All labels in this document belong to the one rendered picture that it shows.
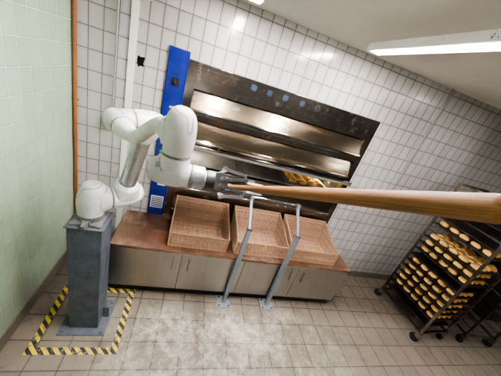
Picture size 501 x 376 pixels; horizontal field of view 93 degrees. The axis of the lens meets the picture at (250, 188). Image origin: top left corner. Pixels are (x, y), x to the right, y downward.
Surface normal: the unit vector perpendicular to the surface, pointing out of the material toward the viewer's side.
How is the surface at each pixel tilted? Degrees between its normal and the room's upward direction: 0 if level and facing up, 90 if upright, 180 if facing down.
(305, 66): 90
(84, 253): 90
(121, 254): 90
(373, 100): 90
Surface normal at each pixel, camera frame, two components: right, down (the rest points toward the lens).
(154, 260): 0.15, 0.47
